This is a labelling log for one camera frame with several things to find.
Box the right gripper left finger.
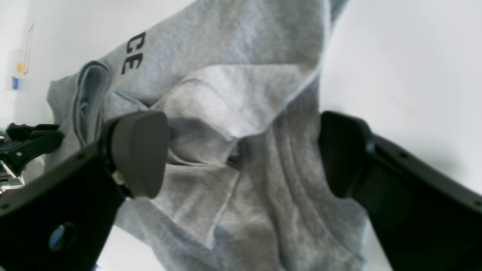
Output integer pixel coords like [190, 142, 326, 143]
[0, 110, 170, 271]

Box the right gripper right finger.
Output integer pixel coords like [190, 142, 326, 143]
[318, 111, 482, 271]

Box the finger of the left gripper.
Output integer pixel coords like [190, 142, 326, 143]
[0, 122, 65, 177]

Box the grey T-shirt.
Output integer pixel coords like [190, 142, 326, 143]
[46, 0, 367, 271]

